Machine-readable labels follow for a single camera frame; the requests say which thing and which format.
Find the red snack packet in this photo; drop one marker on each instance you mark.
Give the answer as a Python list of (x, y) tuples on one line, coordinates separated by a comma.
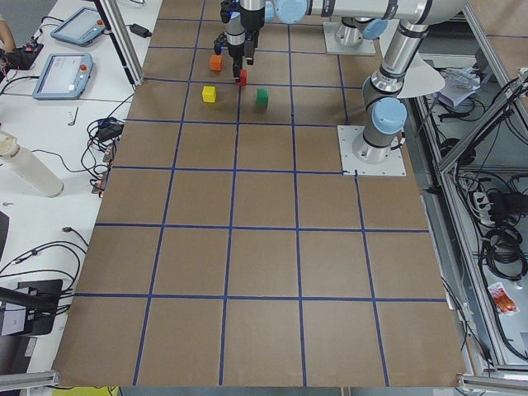
[(502, 300)]

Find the brown paper table mat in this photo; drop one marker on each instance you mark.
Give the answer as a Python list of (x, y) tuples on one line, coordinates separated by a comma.
[(230, 249)]

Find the black power adapter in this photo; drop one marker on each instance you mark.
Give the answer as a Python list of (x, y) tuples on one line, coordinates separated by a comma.
[(140, 31)]

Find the metal hex key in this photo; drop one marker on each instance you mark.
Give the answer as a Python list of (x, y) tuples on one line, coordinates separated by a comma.
[(73, 117)]

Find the red wooden block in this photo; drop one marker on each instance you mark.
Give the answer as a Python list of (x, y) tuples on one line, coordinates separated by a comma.
[(243, 78)]

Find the black camera stand base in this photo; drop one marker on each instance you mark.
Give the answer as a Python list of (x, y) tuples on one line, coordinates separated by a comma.
[(30, 309)]

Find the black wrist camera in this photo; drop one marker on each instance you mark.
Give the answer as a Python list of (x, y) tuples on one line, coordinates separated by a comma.
[(220, 43)]

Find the far teach pendant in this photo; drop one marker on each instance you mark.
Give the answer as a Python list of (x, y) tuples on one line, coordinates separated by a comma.
[(81, 28)]

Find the teach pendant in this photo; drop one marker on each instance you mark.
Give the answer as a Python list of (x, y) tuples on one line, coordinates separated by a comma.
[(81, 28), (64, 77)]

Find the aluminium frame post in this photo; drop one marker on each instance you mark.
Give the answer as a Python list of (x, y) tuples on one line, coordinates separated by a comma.
[(114, 23)]

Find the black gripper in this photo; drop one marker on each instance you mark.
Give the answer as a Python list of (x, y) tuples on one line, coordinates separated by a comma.
[(236, 50)]

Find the near teach pendant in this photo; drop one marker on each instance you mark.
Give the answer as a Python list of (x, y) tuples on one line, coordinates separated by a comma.
[(64, 77)]

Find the yellow wooden block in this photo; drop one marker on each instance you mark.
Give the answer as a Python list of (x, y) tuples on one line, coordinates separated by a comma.
[(209, 94)]

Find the orange wooden block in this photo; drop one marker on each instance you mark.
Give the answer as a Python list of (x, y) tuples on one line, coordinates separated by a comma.
[(216, 62)]

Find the green wooden block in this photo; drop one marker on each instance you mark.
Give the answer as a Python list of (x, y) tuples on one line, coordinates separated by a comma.
[(262, 97)]

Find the white cardboard tube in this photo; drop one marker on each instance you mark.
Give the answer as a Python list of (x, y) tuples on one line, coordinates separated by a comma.
[(26, 165)]

